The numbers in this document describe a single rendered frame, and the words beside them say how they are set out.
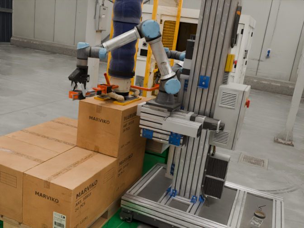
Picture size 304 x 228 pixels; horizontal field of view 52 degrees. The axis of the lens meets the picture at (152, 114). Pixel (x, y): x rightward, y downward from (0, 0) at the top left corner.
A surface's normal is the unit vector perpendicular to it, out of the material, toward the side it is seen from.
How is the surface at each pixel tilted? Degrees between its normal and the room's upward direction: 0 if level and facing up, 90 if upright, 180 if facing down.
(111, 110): 90
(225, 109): 90
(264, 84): 90
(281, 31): 90
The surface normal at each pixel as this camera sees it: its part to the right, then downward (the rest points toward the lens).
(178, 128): -0.37, 0.20
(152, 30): 0.11, 0.16
